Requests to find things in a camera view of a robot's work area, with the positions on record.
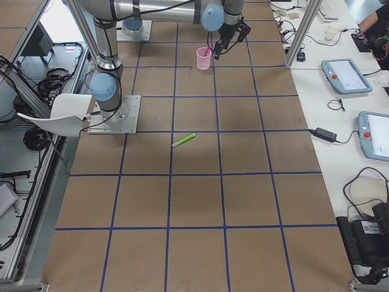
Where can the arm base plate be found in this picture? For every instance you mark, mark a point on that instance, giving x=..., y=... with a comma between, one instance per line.
x=142, y=37
x=124, y=121

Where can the green highlighter pen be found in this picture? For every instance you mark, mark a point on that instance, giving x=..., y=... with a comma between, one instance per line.
x=183, y=140

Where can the white plastic chair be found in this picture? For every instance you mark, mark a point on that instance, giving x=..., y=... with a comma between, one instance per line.
x=67, y=115

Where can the black device bottom right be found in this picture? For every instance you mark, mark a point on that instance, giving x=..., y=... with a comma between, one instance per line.
x=366, y=244

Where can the upper teach pendant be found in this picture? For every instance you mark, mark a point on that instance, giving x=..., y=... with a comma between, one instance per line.
x=345, y=77

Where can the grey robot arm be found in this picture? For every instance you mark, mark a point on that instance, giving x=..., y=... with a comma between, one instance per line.
x=98, y=20
x=132, y=26

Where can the aluminium frame post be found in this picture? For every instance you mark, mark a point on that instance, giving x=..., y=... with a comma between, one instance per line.
x=302, y=30

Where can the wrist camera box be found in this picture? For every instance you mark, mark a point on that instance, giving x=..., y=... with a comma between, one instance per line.
x=243, y=29

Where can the white paper cup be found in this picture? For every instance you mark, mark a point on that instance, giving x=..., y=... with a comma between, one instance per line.
x=330, y=33

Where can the round white disc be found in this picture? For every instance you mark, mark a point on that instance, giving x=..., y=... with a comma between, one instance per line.
x=367, y=192

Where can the pink mesh cup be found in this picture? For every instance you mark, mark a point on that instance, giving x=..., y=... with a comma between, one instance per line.
x=202, y=63

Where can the teach pendant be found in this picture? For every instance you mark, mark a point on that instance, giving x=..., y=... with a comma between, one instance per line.
x=345, y=77
x=373, y=135

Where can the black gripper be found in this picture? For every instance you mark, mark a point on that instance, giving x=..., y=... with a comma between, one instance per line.
x=227, y=32

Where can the black power adapter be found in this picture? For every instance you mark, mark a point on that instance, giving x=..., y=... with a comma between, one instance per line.
x=324, y=134

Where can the lower teach pendant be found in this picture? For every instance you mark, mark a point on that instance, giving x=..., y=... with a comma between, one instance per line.
x=373, y=135

